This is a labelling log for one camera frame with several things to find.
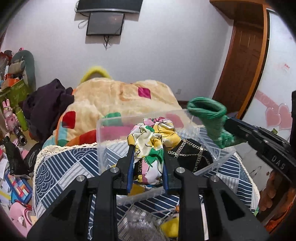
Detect wooden wardrobe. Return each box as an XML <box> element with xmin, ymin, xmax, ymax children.
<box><xmin>210</xmin><ymin>1</ymin><xmax>269</xmax><ymax>118</ymax></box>

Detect blue white patterned tablecloth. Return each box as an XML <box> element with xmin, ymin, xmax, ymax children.
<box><xmin>33</xmin><ymin>126</ymin><xmax>259</xmax><ymax>240</ymax></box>

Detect grey green plush toy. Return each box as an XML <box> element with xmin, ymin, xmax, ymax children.
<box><xmin>8</xmin><ymin>50</ymin><xmax>36</xmax><ymax>91</ymax></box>

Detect floral yellow green scarf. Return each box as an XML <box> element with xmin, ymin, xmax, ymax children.
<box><xmin>127</xmin><ymin>117</ymin><xmax>181</xmax><ymax>185</ymax></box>

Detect yellow sponge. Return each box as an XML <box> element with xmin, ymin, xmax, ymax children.
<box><xmin>128</xmin><ymin>183</ymin><xmax>145</xmax><ymax>196</ymax></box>

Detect green cardboard box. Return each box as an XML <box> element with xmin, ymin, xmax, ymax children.
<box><xmin>1</xmin><ymin>80</ymin><xmax>32</xmax><ymax>108</ymax></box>

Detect white drawstring pouch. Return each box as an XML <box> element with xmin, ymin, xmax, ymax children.
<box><xmin>126</xmin><ymin>212</ymin><xmax>169</xmax><ymax>241</ymax></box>

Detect green bottle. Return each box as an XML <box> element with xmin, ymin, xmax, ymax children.
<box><xmin>15</xmin><ymin>106</ymin><xmax>28</xmax><ymax>131</ymax></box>

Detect white sliding door with hearts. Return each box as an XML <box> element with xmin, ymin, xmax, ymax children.
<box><xmin>243</xmin><ymin>10</ymin><xmax>295</xmax><ymax>141</ymax></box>

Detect beige patchwork blanket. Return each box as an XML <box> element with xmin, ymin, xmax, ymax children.
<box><xmin>43</xmin><ymin>78</ymin><xmax>181</xmax><ymax>147</ymax></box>

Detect pink bunny toy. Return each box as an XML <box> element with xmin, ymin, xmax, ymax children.
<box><xmin>3</xmin><ymin>99</ymin><xmax>19</xmax><ymax>133</ymax></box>

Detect dark purple garment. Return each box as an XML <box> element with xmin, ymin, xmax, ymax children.
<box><xmin>23</xmin><ymin>79</ymin><xmax>74</xmax><ymax>143</ymax></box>

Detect yellow felt ball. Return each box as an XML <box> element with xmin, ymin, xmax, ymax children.
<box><xmin>160</xmin><ymin>216</ymin><xmax>179</xmax><ymax>238</ymax></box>

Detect green knitted cloth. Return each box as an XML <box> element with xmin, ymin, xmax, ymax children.
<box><xmin>187</xmin><ymin>97</ymin><xmax>246</xmax><ymax>149</ymax></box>

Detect clear plastic storage box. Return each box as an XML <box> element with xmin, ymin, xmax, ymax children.
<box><xmin>96</xmin><ymin>109</ymin><xmax>235</xmax><ymax>205</ymax></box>

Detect operator right hand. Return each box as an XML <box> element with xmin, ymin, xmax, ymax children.
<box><xmin>258</xmin><ymin>171</ymin><xmax>295</xmax><ymax>219</ymax></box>

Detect large black wall television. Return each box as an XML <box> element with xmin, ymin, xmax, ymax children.
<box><xmin>77</xmin><ymin>0</ymin><xmax>143</xmax><ymax>14</ymax></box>

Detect black pouch with chain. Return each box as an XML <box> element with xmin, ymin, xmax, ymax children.
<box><xmin>168</xmin><ymin>138</ymin><xmax>213</xmax><ymax>173</ymax></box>

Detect yellow green fuzzy hoop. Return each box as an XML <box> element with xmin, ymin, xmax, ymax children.
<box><xmin>80</xmin><ymin>66</ymin><xmax>112</xmax><ymax>83</ymax></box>

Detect small black wall monitor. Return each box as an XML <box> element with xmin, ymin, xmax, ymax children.
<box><xmin>86</xmin><ymin>11</ymin><xmax>125</xmax><ymax>36</ymax></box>

